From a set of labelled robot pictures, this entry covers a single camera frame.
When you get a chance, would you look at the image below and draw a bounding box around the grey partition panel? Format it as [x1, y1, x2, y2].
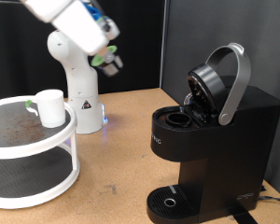
[160, 0, 280, 200]

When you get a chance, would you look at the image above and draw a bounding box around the braided power cable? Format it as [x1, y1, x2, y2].
[258, 185, 280, 206]

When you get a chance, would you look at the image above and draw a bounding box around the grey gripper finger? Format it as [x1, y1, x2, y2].
[101, 46, 117, 64]
[102, 56, 124, 78]

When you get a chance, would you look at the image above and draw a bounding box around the white mug with green tape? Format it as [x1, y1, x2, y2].
[25, 89, 67, 129]

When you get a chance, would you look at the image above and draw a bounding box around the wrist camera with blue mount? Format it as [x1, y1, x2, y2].
[82, 0, 121, 40]

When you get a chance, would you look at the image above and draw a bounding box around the black Keurig coffee machine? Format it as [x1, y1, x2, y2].
[147, 42, 280, 224]

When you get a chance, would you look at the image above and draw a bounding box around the black tape strip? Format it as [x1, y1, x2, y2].
[228, 204, 259, 224]

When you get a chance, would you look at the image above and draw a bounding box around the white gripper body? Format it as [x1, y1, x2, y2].
[50, 0, 111, 57]

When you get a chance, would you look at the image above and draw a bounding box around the white two-tier turntable rack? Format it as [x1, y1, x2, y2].
[0, 95, 81, 210]

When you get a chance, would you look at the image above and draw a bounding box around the black curtain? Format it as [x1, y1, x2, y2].
[0, 0, 165, 103]

